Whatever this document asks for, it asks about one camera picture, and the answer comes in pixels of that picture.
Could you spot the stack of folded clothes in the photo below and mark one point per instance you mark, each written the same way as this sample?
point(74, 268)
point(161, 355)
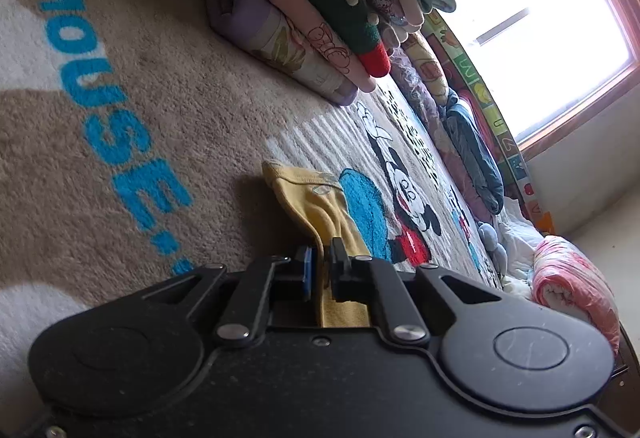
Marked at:
point(320, 18)

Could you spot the yellow garment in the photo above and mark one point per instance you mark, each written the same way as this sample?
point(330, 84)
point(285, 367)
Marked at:
point(320, 213)

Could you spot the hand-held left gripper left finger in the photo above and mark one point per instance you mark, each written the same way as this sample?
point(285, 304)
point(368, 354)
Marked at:
point(306, 274)

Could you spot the colourful alphabet mat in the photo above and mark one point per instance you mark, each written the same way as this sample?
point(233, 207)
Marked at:
point(502, 138)

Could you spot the window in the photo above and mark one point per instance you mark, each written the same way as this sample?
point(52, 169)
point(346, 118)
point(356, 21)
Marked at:
point(540, 18)

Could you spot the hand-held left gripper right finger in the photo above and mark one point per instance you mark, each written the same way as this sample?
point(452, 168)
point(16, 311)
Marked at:
point(338, 268)

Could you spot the dark blue jacket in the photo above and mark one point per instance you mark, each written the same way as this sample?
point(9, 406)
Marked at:
point(475, 153)

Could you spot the pink striped rolled bundle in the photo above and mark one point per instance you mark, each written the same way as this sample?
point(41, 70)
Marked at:
point(575, 278)

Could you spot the printed cartoon blanket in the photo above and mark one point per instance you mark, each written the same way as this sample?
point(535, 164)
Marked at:
point(150, 83)

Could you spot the grey plush toy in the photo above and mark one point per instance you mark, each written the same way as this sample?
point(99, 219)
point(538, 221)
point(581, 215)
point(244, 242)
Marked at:
point(492, 244)

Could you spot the purple quilt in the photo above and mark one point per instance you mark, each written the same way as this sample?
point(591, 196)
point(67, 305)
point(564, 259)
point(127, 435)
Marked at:
point(416, 84)

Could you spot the white crumpled cloth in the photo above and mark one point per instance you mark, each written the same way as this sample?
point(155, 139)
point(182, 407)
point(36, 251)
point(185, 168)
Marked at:
point(516, 238)

